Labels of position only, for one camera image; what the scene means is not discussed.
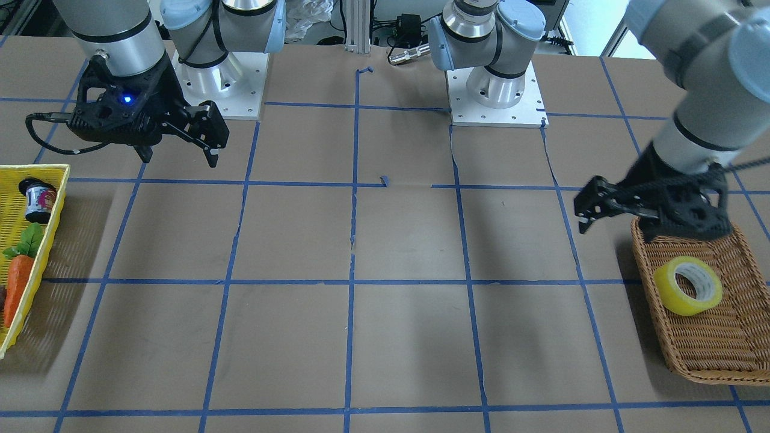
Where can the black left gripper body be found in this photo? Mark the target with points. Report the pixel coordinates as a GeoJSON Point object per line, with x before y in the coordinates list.
{"type": "Point", "coordinates": [651, 170]}

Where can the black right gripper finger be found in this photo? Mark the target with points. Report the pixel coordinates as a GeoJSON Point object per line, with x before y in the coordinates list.
{"type": "Point", "coordinates": [145, 153]}
{"type": "Point", "coordinates": [211, 153]}

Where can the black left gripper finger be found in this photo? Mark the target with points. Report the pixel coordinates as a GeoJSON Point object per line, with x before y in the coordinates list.
{"type": "Point", "coordinates": [584, 223]}

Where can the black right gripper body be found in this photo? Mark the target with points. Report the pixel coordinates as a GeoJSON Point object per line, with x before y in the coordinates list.
{"type": "Point", "coordinates": [170, 95]}

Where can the yellow tape roll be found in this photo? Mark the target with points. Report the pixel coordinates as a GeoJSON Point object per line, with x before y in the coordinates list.
{"type": "Point", "coordinates": [687, 286]}

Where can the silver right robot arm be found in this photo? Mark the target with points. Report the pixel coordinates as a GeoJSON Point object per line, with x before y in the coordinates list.
{"type": "Point", "coordinates": [203, 33]}

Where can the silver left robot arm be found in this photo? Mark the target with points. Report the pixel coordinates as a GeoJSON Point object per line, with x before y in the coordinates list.
{"type": "Point", "coordinates": [716, 51]}

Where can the brown wicker basket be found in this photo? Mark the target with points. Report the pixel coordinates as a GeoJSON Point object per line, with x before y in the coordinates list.
{"type": "Point", "coordinates": [728, 344]}

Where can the small printed can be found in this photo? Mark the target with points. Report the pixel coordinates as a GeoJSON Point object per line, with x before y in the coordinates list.
{"type": "Point", "coordinates": [40, 199]}

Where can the yellow plastic basket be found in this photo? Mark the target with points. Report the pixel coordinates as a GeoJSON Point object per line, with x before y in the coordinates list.
{"type": "Point", "coordinates": [13, 223]}

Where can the orange toy carrot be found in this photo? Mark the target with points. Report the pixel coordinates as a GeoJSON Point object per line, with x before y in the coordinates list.
{"type": "Point", "coordinates": [21, 261]}

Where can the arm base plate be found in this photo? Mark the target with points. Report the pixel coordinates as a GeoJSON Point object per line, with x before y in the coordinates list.
{"type": "Point", "coordinates": [480, 99]}
{"type": "Point", "coordinates": [236, 85]}

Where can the aluminium frame post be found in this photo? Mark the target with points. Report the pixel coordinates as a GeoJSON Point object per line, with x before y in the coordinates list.
{"type": "Point", "coordinates": [357, 18]}

